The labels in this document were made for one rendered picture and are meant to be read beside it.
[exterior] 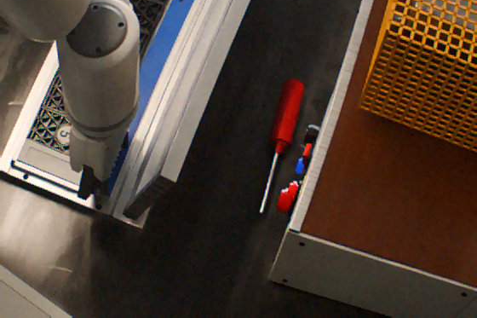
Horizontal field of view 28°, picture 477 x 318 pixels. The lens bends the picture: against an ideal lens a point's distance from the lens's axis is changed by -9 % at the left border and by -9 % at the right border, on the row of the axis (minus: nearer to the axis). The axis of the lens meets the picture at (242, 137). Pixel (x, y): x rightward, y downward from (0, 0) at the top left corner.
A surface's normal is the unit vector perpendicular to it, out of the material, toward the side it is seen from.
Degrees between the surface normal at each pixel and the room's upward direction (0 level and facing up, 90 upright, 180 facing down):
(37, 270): 0
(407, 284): 90
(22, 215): 0
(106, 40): 2
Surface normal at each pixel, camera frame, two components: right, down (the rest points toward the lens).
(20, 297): 0.08, -0.41
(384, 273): -0.33, 0.85
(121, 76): 0.62, 0.74
